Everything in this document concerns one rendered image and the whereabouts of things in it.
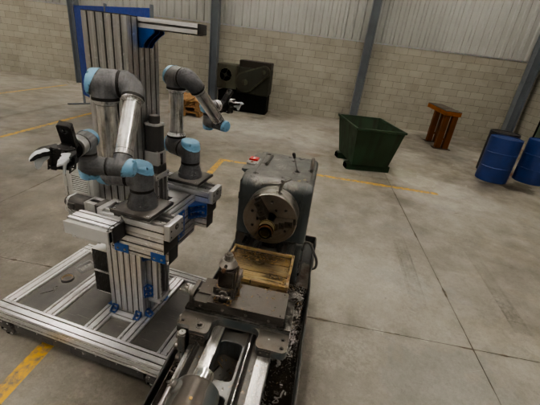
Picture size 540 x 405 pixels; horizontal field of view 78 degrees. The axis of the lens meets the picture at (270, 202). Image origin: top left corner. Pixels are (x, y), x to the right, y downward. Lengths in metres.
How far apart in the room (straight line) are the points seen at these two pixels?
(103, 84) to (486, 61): 11.88
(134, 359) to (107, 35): 1.75
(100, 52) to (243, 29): 10.26
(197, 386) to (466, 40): 12.16
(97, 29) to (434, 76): 11.12
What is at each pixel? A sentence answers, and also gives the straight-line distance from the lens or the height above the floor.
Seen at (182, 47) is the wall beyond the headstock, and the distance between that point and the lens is 12.64.
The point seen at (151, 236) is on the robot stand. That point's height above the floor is 1.03.
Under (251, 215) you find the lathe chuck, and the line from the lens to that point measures 1.93.
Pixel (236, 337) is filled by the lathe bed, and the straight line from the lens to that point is 1.55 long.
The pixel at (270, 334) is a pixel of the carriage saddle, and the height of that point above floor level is 0.90.
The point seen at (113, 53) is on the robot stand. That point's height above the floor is 1.86.
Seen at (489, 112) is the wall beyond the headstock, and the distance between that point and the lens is 13.03.
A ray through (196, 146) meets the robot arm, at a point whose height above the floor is 1.37.
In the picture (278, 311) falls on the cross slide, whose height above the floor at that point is 0.97.
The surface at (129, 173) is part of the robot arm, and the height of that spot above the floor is 1.45.
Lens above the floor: 1.98
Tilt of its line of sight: 25 degrees down
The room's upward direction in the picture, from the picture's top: 7 degrees clockwise
